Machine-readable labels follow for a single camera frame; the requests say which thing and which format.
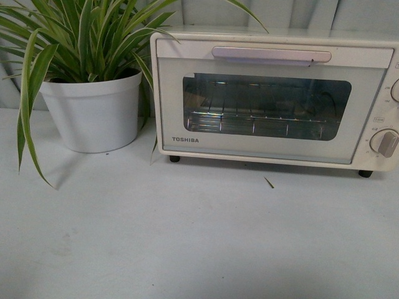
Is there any glass oven door with handle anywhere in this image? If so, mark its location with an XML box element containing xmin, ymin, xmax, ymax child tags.
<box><xmin>155</xmin><ymin>38</ymin><xmax>395</xmax><ymax>165</ymax></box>

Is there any white Toshiba toaster oven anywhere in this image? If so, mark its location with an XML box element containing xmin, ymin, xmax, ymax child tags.
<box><xmin>149</xmin><ymin>26</ymin><xmax>399</xmax><ymax>179</ymax></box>

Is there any small fallen leaf tip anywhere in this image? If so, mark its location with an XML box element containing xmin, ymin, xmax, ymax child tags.
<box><xmin>264</xmin><ymin>177</ymin><xmax>275</xmax><ymax>189</ymax></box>

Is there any white plastic plant pot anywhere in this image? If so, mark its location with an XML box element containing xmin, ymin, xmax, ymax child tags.
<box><xmin>39</xmin><ymin>69</ymin><xmax>142</xmax><ymax>153</ymax></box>

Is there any beige timer knob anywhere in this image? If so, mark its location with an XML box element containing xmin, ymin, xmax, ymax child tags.
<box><xmin>370</xmin><ymin>129</ymin><xmax>398</xmax><ymax>158</ymax></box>

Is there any green striped spider plant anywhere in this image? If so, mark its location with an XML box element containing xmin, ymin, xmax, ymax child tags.
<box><xmin>0</xmin><ymin>0</ymin><xmax>269</xmax><ymax>190</ymax></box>

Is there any beige temperature knob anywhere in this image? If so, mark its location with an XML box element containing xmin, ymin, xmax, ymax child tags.
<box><xmin>390</xmin><ymin>80</ymin><xmax>399</xmax><ymax>102</ymax></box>

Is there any metal wire oven rack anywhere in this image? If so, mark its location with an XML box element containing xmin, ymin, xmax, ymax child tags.
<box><xmin>183</xmin><ymin>81</ymin><xmax>327</xmax><ymax>140</ymax></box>

